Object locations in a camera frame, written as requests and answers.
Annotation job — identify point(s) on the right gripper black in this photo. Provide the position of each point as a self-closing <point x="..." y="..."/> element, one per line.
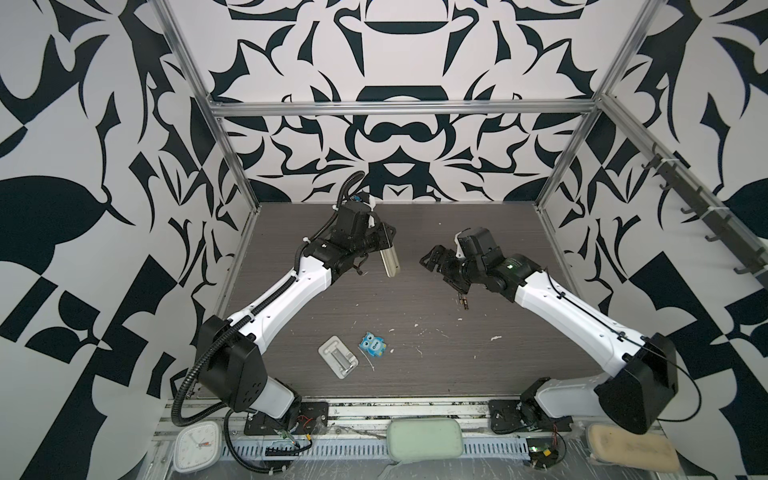
<point x="438" y="251"/>

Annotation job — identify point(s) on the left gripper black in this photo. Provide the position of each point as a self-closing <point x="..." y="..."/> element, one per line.
<point x="385" y="239"/>

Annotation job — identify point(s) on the white remote control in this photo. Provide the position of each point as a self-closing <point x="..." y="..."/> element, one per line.
<point x="390" y="261"/>

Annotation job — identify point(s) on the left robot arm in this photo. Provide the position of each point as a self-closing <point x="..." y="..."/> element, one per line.
<point x="229" y="354"/>

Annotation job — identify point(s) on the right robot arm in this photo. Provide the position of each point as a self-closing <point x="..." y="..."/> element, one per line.
<point x="639" y="375"/>

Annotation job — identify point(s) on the white phone stand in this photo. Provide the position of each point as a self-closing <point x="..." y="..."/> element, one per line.
<point x="338" y="357"/>

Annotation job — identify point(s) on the green sponge pad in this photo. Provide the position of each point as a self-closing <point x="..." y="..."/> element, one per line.
<point x="412" y="440"/>

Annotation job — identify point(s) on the small circuit board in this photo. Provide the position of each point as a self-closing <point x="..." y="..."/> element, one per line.
<point x="546" y="452"/>

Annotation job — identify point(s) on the white square clock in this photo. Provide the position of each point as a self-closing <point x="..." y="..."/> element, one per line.
<point x="197" y="447"/>

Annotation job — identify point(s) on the beige sponge pad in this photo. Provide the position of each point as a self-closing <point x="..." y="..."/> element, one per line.
<point x="613" y="445"/>

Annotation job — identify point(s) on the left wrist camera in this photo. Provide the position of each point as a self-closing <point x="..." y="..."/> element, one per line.
<point x="365" y="198"/>

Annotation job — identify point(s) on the aluminium frame bar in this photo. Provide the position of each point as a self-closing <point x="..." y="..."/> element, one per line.
<point x="405" y="107"/>

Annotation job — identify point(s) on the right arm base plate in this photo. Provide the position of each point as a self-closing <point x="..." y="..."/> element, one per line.
<point x="511" y="416"/>

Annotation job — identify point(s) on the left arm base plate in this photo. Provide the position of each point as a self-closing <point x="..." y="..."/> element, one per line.
<point x="301" y="418"/>

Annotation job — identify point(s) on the black hook rail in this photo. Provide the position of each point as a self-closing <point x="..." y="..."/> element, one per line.
<point x="701" y="204"/>

